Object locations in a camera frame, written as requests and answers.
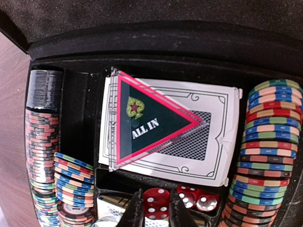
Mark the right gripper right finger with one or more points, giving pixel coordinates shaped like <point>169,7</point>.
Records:
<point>179,216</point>

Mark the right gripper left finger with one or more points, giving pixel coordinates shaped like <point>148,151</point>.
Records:
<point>134,214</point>

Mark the red die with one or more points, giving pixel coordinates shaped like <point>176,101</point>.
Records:
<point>207,203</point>
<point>188,195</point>
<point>156,203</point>

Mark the playing card deck box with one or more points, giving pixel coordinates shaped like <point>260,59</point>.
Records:
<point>201,158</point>
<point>111,209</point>

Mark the poker chip row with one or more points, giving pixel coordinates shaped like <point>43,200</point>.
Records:
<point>74,189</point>
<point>42,135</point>
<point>269,147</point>

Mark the triangular all-in button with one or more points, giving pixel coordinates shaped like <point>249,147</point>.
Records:
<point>142,120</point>

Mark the right poker chip row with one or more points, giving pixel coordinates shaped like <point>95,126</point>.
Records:
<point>269,147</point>

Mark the left poker chip row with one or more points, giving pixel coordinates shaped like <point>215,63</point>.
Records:
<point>42,135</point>

